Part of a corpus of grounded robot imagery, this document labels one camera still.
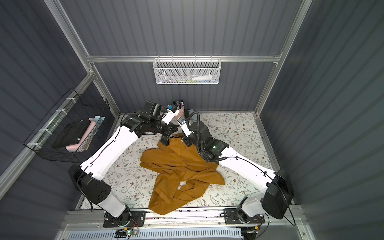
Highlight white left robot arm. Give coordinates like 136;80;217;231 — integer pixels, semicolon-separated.
69;101;180;219

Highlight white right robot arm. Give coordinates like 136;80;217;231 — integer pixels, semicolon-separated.
177;112;295;223

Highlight pink handle tool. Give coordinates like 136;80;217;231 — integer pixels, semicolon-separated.
66;116;105;153

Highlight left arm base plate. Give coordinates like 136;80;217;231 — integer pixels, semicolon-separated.
103;210;146;228

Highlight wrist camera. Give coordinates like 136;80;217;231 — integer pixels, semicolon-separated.
177;116;192;137
161;105;180;125

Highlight black wire wall basket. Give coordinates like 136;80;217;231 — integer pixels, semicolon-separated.
24;93;115;164

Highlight white wire mesh basket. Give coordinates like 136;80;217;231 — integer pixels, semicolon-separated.
153;59;222;85

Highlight mustard brown trousers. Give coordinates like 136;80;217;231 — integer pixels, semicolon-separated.
140;138;225;215

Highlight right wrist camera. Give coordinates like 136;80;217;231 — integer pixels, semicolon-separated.
177;116;192;137

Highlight pink metal pen cup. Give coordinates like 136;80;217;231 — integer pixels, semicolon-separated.
175;108;185;120

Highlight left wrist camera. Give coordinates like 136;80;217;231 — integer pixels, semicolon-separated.
161;105;180;125

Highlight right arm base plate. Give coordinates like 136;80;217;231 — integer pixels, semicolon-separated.
220;208;265;225

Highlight black flat item in basket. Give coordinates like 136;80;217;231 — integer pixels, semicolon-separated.
52;121;90;149

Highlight colourful marker pens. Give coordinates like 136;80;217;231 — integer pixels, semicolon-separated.
173;100;184;110

